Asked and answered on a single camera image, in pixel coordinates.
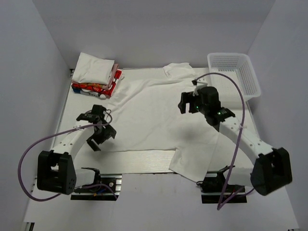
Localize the red printed t shirt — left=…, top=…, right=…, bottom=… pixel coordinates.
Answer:
left=71, top=69, right=124, bottom=99

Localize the white t shirt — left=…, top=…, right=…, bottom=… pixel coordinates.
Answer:
left=72, top=52, right=115, bottom=85
left=103, top=63, right=218, bottom=182

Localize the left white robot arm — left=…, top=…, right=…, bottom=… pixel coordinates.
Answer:
left=37, top=105, right=116, bottom=195

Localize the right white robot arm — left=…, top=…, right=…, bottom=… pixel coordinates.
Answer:
left=178, top=87, right=293, bottom=196

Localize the white plastic basket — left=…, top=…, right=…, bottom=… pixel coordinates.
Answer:
left=204, top=52, right=261, bottom=102

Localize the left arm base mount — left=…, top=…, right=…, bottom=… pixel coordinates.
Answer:
left=70, top=175, right=122, bottom=201

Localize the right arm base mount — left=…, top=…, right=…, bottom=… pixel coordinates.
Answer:
left=196, top=166, right=247, bottom=204

